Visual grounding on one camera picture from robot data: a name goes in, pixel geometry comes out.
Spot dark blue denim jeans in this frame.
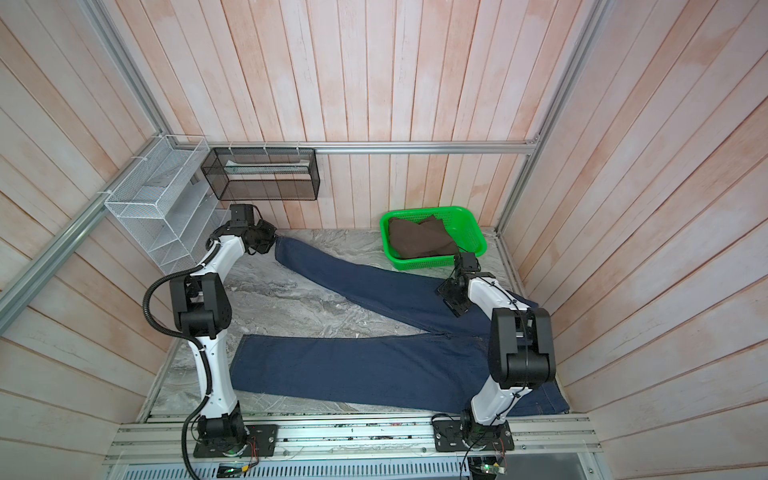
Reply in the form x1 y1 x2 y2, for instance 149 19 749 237
230 237 568 416

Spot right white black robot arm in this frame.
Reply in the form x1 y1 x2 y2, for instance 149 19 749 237
437 272 556 450

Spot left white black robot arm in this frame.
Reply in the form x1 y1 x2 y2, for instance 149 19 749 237
170 220 276 456

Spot folded dark brown trousers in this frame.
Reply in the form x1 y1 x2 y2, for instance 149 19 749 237
388 215 459 259

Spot green perforated plastic basket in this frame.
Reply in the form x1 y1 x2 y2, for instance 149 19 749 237
380 206 487 271

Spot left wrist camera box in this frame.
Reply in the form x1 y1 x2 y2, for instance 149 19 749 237
229 204 256 228

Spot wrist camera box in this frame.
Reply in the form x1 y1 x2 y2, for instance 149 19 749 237
229 204 256 228
454 252 481 275

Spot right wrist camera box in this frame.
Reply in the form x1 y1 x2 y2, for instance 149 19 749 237
454 252 481 275

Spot black corrugated cable hose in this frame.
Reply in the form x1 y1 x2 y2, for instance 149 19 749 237
141 239 224 480

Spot black mesh wall basket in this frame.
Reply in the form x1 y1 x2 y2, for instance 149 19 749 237
201 147 321 202

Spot white wire mesh shelf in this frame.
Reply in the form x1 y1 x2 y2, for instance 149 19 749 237
105 135 230 274

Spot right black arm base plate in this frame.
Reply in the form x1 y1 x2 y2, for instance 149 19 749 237
430 412 515 453

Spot horizontal aluminium wall rail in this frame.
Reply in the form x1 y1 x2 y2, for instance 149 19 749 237
177 136 538 155

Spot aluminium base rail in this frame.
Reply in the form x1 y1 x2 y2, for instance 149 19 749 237
101 410 604 480

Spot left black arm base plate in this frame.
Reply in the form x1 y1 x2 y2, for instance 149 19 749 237
193 420 278 458

